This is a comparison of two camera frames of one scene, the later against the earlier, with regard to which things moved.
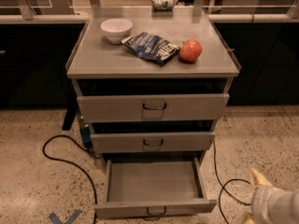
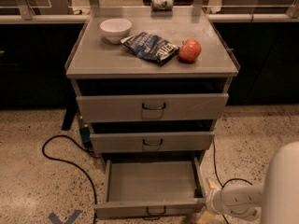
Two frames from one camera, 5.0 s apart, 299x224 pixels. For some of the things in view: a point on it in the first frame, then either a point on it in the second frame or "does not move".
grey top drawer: [147, 107] does not move
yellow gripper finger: [260, 179] → [212, 184]
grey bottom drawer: [152, 187] does not move
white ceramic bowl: [116, 29] does not move
